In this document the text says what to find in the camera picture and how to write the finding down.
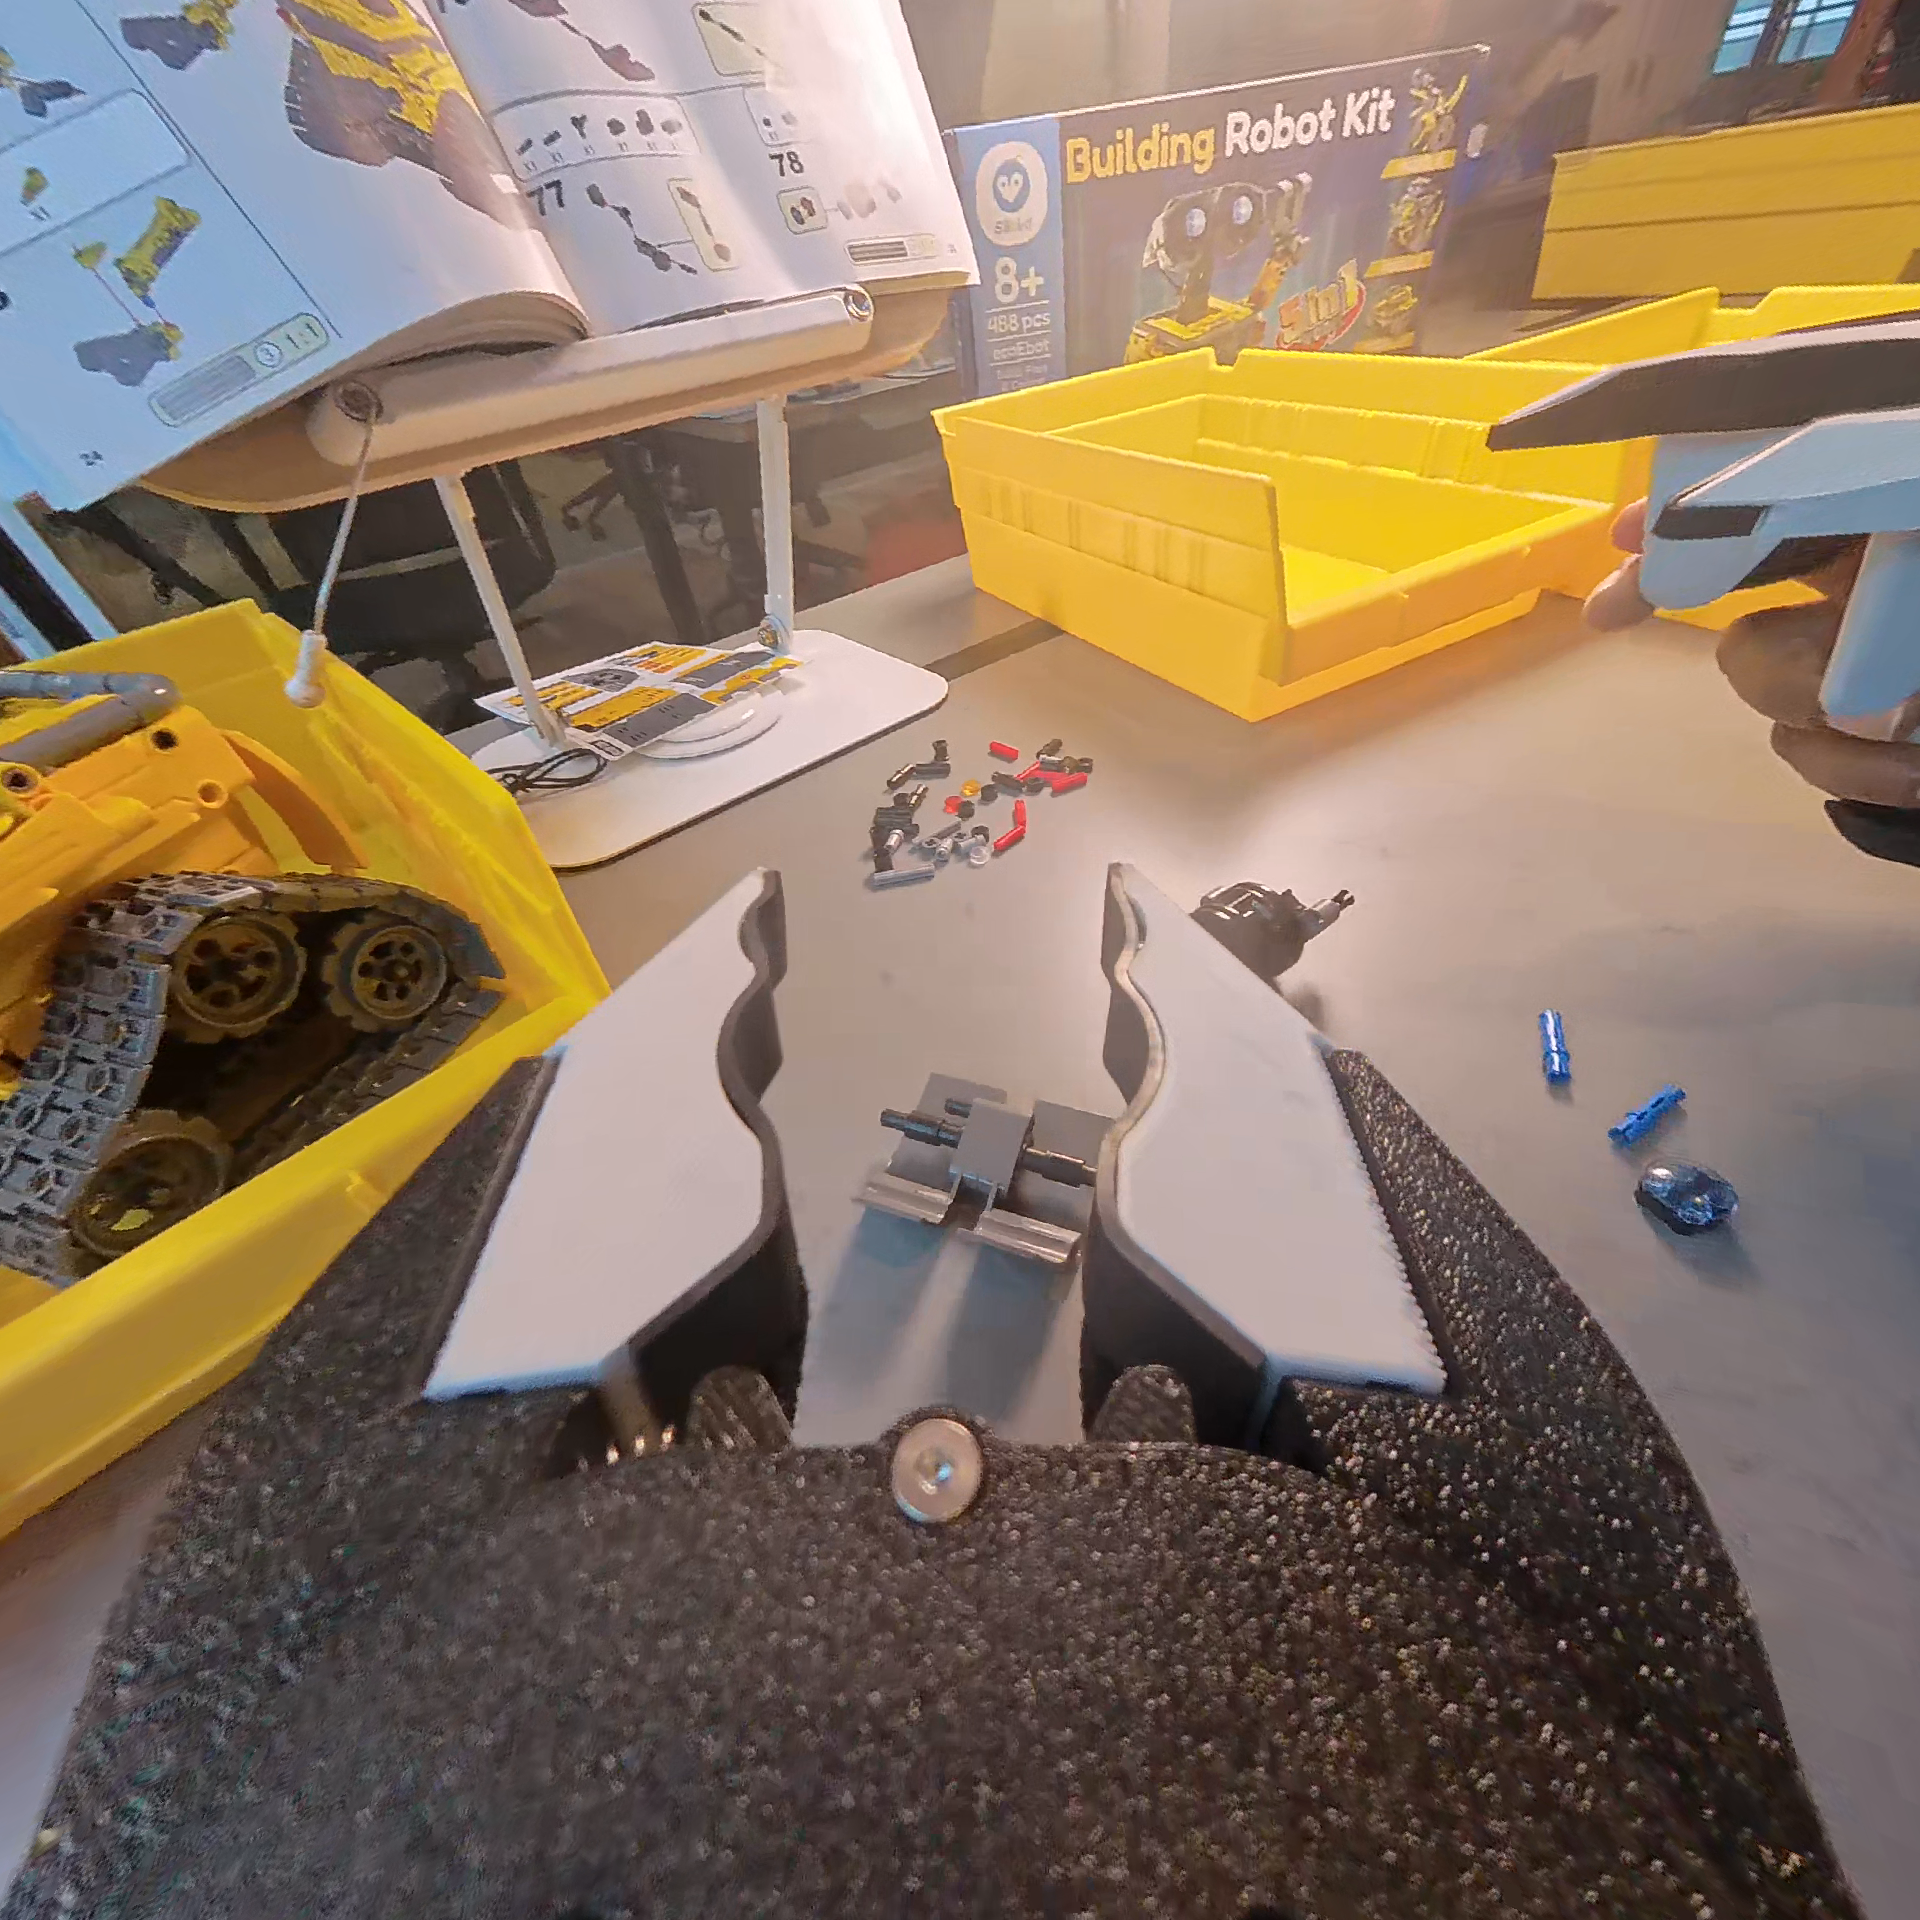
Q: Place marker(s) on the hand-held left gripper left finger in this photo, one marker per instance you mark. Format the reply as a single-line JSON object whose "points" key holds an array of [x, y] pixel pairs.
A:
{"points": [[632, 1201]]}

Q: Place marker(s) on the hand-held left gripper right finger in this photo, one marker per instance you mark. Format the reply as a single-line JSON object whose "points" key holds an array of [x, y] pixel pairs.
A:
{"points": [[1263, 1201]]}

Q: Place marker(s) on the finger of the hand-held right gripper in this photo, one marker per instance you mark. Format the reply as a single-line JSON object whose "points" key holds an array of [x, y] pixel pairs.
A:
{"points": [[1829, 347], [1802, 480]]}

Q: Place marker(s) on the grey panel brick assembly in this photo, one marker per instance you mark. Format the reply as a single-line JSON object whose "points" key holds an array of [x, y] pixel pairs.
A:
{"points": [[990, 1149]]}

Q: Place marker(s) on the black toy wheel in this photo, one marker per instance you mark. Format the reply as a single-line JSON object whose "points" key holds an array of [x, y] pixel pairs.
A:
{"points": [[1251, 917]]}

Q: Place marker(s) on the small blue pin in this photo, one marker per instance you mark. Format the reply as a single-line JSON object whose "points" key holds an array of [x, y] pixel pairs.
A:
{"points": [[1646, 1117], [1557, 1047]]}

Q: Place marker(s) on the clear blue round stud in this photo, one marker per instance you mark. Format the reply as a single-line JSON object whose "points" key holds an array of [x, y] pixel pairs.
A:
{"points": [[1691, 1193]]}

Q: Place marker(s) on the instruction booklet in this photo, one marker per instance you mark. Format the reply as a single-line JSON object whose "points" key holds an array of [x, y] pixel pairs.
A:
{"points": [[377, 150]]}

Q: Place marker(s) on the stack of yellow bins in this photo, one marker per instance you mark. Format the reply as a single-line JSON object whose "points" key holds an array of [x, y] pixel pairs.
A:
{"points": [[1724, 211]]}

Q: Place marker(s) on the yellow plastic bin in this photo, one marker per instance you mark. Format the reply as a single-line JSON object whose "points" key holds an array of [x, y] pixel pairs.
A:
{"points": [[1652, 325], [1140, 600], [418, 782]]}

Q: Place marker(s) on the window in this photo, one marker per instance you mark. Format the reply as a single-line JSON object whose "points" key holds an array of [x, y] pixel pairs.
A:
{"points": [[1771, 32]]}

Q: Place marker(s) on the pile of small brick pieces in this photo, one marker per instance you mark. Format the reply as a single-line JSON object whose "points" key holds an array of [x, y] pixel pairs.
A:
{"points": [[1019, 820]]}

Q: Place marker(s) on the yellow black printed leaflet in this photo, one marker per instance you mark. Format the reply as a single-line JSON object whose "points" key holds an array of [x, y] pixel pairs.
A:
{"points": [[660, 698]]}

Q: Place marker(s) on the white booklet stand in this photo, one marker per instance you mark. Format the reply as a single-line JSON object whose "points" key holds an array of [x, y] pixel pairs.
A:
{"points": [[842, 707]]}

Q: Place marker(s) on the blue toy set box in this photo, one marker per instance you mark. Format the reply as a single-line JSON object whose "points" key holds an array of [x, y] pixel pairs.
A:
{"points": [[1276, 150]]}

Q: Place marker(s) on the yellow tracked robot model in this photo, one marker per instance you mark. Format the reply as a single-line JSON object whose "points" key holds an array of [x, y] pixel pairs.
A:
{"points": [[136, 782]]}

